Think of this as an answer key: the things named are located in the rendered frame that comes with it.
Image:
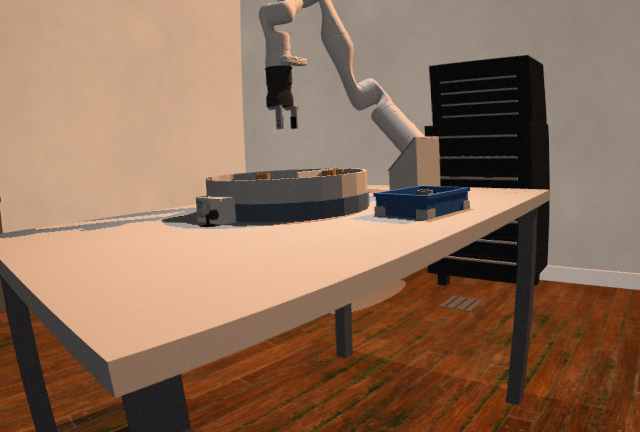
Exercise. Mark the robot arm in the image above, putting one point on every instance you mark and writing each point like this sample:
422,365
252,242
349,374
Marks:
386,115

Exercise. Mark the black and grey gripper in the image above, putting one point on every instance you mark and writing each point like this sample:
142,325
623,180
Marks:
279,81

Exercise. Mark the blue crate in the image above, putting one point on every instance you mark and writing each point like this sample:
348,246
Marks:
407,204

